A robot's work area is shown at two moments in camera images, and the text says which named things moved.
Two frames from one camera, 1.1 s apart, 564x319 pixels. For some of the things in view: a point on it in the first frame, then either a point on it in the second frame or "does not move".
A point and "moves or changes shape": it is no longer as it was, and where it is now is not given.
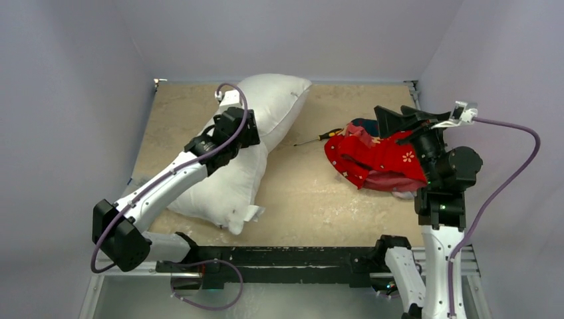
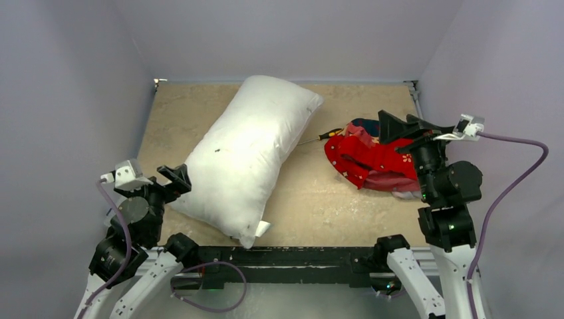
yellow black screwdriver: x=321 y=137 does not move
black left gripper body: x=250 y=137 -> x=157 y=194
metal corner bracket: x=156 y=81 does not move
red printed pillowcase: x=370 y=161 does not move
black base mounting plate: x=332 y=265 does not move
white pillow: x=225 y=198 moves or changes shape
